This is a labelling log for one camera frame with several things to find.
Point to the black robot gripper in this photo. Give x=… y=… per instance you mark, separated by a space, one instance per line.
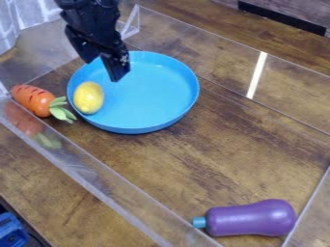
x=91 y=32

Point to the yellow toy lemon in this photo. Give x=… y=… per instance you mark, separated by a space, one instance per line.
x=88 y=97

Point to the blue round tray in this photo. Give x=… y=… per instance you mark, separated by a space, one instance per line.
x=148 y=100

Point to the orange toy carrot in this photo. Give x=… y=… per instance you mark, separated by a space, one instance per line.
x=41 y=102

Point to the blue object at corner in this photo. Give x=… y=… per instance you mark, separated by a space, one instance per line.
x=13 y=235

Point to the purple toy eggplant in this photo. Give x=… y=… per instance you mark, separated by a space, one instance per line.
x=270 y=218

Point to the clear acrylic enclosure wall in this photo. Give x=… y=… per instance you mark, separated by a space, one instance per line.
x=95 y=189

